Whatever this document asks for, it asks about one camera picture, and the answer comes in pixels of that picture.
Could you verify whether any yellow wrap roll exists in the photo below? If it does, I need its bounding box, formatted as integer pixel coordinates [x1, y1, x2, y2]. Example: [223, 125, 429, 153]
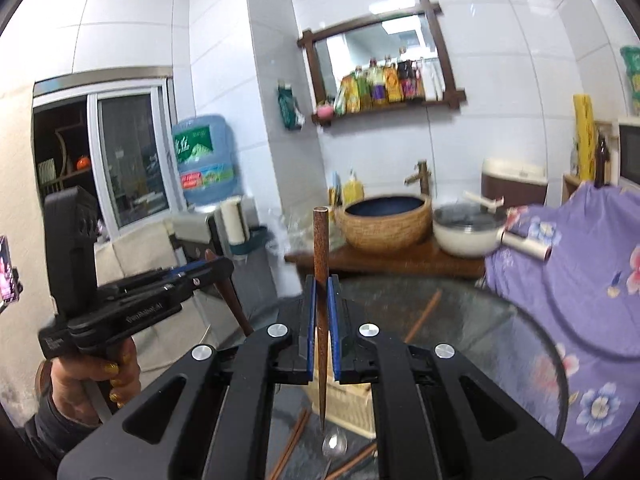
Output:
[572, 94, 596, 181]

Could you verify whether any small wooden box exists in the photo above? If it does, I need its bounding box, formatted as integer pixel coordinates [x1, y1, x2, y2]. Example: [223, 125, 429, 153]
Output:
[562, 174, 583, 206]

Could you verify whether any purple floral cloth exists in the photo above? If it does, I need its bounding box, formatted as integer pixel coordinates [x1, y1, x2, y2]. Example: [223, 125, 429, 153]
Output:
[484, 182, 640, 476]

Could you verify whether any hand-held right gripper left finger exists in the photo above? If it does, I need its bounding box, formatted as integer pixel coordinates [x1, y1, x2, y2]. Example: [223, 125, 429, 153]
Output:
[57, 274, 317, 480]

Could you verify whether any small pink screen device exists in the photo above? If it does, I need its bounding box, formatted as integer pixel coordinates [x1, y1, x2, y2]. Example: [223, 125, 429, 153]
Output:
[0, 235, 23, 311]

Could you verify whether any yellow soap bottle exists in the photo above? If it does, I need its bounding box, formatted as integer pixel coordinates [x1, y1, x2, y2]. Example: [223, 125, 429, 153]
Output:
[342, 170, 365, 206]

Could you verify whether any clear plastic bag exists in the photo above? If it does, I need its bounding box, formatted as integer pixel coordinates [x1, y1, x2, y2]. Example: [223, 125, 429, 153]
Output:
[270, 210, 346, 261]

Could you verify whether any wooden framed mirror shelf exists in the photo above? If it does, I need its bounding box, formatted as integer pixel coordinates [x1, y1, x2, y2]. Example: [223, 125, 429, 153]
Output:
[297, 0, 467, 127]

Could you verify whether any green wall packet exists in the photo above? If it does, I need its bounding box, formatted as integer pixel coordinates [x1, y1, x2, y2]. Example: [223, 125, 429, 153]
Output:
[276, 80, 306, 131]

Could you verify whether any white pot with glass lid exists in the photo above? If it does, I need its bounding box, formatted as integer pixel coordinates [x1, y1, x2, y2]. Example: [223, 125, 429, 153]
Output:
[432, 203, 506, 259]

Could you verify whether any grey water dispenser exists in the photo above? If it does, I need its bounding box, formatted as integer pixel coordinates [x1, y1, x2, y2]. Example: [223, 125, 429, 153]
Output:
[167, 210, 236, 291]

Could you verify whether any sliding window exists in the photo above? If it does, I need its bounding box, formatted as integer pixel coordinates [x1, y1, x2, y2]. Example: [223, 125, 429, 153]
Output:
[32, 67, 186, 241]

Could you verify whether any bronze faucet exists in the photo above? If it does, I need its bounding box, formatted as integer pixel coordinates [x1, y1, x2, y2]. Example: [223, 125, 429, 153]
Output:
[404, 160, 432, 196]

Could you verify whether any cream plastic utensil holder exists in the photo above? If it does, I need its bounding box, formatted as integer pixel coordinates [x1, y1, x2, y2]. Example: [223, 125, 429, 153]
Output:
[307, 382, 376, 436]

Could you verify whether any round glass table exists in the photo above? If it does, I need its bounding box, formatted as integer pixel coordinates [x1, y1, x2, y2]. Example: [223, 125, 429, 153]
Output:
[215, 276, 571, 480]

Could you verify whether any blue water jug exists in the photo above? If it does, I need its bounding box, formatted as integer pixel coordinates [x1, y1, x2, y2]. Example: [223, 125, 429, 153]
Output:
[172, 114, 243, 213]

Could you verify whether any white rice paddle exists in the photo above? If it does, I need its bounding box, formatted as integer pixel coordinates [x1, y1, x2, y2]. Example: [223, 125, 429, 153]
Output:
[462, 190, 506, 211]

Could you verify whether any brown white rice cooker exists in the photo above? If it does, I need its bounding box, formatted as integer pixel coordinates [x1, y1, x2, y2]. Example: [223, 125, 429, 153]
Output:
[481, 158, 548, 208]

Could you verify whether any row of condiment bottles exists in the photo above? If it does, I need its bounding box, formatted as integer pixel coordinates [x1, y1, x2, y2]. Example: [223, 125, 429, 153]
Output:
[357, 47, 431, 111]

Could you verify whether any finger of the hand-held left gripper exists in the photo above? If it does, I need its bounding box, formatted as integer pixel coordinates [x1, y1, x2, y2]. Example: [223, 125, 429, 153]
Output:
[117, 258, 235, 302]
[97, 264, 211, 295]

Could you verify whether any white microwave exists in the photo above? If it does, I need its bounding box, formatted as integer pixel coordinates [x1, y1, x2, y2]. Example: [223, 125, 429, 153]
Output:
[617, 119, 640, 188]

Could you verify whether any yellow green snack packet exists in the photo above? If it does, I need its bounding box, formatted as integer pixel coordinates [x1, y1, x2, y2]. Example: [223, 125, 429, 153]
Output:
[335, 72, 362, 115]

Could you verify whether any teal wall-mounted holder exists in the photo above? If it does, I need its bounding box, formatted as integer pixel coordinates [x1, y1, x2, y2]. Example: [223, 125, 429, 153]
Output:
[227, 225, 268, 261]

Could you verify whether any woven basin sink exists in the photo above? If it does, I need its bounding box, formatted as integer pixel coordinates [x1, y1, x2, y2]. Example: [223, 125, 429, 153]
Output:
[334, 194, 433, 250]

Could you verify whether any person's left hand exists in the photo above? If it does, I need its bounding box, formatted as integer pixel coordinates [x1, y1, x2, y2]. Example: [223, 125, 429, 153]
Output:
[52, 337, 142, 412]

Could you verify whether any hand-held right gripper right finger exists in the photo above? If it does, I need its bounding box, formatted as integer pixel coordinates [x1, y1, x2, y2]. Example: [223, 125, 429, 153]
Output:
[327, 274, 586, 480]

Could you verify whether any person's left forearm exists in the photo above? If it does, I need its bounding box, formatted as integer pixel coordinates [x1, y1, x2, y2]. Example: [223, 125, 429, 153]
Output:
[22, 392, 108, 480]

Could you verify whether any brown wooden chopstick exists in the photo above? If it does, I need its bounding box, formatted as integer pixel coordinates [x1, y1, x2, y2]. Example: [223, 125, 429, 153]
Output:
[312, 206, 331, 431]
[404, 289, 443, 345]
[204, 248, 255, 338]

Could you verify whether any white wrap roll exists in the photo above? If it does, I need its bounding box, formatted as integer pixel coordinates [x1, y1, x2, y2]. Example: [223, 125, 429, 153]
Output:
[500, 230, 553, 261]

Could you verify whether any beige cloth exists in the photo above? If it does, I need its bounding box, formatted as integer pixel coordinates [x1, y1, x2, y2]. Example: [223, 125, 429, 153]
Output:
[95, 220, 241, 371]

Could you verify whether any clear plastic spoon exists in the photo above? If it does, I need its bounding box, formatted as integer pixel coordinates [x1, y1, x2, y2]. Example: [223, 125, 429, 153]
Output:
[321, 430, 349, 480]

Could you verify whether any brown glass bottle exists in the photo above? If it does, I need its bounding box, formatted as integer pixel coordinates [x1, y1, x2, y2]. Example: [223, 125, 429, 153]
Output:
[594, 134, 612, 186]

